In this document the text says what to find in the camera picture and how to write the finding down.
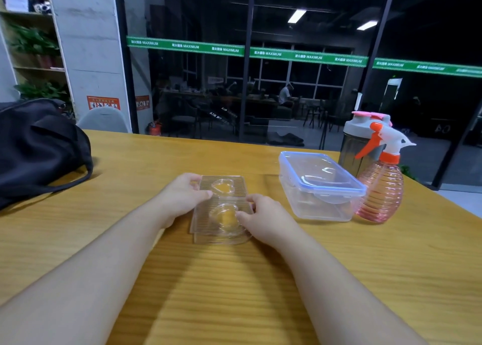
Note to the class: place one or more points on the person's left hand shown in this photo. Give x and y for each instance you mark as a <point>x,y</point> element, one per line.
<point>177,200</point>

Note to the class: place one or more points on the person's right hand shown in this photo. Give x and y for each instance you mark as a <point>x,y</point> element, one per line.
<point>268,220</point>

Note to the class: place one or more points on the person's right thumb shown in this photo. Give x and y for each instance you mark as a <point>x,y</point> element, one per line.
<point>244,217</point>

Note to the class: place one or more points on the person's left thumb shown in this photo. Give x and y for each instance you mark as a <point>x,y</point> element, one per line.
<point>200,194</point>

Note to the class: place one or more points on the clear plastic mold tray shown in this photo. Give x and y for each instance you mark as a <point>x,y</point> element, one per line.
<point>221,209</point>

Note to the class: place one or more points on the person's right forearm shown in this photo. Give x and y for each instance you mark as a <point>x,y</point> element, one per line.
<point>339,292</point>

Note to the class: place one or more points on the person's left forearm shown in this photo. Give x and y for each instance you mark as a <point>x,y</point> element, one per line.
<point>90,280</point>

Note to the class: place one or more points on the red fire extinguisher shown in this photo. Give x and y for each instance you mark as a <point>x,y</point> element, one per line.
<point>154,128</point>

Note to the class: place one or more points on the clear food container blue-rimmed lid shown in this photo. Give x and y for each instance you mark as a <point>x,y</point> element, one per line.
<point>320,186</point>

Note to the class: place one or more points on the white chair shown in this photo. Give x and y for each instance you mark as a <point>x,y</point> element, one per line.
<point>104,120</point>

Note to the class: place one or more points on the grey shaker bottle pink lid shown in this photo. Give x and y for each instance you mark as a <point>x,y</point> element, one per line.
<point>359,145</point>

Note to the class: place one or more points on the pink spray bottle orange trigger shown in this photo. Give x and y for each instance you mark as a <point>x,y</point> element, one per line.
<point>382,182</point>

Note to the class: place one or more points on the black bag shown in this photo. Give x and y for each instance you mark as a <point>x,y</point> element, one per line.
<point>37,148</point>

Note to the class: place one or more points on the green striped glass banner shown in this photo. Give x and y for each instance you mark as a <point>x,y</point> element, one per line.
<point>301,55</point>

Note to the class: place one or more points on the green potted plant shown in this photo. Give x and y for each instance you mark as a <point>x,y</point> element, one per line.
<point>43,92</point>
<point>34,43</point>

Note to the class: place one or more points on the ceiling light panel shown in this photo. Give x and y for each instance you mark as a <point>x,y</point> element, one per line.
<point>367,25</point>
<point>296,16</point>

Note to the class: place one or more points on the wooden shelf unit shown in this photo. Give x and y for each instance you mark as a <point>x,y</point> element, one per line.
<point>30,47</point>

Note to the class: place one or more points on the white box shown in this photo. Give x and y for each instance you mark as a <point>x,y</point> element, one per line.
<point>15,2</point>

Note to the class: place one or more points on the orange wall sign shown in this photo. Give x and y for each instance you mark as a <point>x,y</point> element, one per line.
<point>142,102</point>
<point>103,102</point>

